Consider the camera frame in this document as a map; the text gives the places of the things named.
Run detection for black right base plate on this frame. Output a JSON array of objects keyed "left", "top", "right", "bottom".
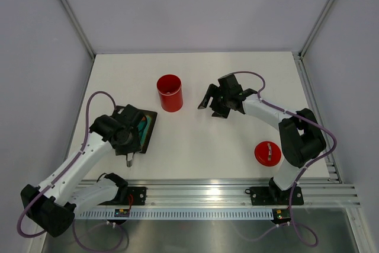
[{"left": 245, "top": 186, "right": 304, "bottom": 206}]

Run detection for right aluminium frame post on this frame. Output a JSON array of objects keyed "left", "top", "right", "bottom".
[{"left": 298, "top": 0, "right": 336, "bottom": 60}]

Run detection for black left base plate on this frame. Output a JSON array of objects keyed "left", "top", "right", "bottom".
[{"left": 101, "top": 186, "right": 147, "bottom": 206}]

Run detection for black green square plate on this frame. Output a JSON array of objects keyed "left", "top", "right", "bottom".
[{"left": 112, "top": 105, "right": 158, "bottom": 155}]

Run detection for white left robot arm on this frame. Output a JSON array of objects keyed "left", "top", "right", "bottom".
[{"left": 21, "top": 104, "right": 156, "bottom": 237}]

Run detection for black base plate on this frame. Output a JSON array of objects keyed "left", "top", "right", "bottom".
[
  {"left": 245, "top": 186, "right": 304, "bottom": 206},
  {"left": 101, "top": 186, "right": 147, "bottom": 206}
]

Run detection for stainless steel tongs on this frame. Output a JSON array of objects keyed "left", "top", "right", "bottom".
[{"left": 126, "top": 153, "right": 134, "bottom": 168}]

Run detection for red lid with metal handle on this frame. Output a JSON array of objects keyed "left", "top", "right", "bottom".
[{"left": 254, "top": 141, "right": 282, "bottom": 167}]

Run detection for aluminium frame post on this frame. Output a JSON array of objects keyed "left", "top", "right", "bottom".
[
  {"left": 298, "top": 0, "right": 336, "bottom": 60},
  {"left": 58, "top": 0, "right": 96, "bottom": 62}
]

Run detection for left aluminium frame post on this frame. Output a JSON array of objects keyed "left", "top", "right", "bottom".
[{"left": 58, "top": 0, "right": 96, "bottom": 62}]

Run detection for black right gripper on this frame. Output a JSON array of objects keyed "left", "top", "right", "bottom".
[{"left": 198, "top": 84, "right": 231, "bottom": 119}]

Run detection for aluminium mounting rail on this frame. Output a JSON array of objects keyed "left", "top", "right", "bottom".
[{"left": 73, "top": 177, "right": 361, "bottom": 208}]

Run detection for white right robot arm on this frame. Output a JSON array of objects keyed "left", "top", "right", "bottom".
[{"left": 198, "top": 72, "right": 326, "bottom": 205}]

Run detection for white slotted cable duct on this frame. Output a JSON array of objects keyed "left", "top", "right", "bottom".
[{"left": 77, "top": 207, "right": 274, "bottom": 220}]

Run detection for red cylindrical canister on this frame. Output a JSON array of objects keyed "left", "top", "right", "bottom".
[{"left": 156, "top": 74, "right": 183, "bottom": 113}]

